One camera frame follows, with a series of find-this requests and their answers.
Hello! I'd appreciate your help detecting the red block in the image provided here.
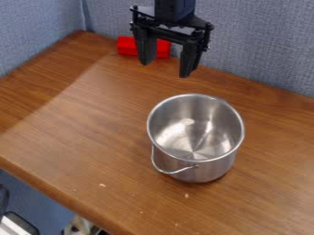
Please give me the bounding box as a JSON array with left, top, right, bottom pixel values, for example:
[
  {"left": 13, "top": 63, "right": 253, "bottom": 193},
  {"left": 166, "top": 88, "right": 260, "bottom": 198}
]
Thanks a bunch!
[{"left": 117, "top": 36, "right": 172, "bottom": 59}]

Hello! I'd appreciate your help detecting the dark grey white device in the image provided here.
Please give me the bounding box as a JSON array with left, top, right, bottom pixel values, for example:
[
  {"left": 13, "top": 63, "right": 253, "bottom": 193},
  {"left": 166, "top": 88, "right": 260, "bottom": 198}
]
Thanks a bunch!
[{"left": 0, "top": 211, "right": 39, "bottom": 235}]

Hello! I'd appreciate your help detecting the white object under table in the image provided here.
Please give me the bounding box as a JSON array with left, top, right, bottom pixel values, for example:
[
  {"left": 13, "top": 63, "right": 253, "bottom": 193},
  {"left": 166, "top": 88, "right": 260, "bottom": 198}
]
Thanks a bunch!
[{"left": 62, "top": 216, "right": 110, "bottom": 235}]

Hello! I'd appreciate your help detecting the metal pot with handle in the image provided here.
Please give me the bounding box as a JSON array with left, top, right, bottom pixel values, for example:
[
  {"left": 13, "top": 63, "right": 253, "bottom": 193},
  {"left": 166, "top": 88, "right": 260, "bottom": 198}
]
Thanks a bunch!
[{"left": 147, "top": 94, "right": 246, "bottom": 183}]

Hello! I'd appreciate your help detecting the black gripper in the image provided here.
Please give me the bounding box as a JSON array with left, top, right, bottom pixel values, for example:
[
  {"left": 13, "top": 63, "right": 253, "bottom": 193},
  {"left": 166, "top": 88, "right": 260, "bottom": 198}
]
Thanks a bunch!
[{"left": 130, "top": 0, "right": 216, "bottom": 78}]

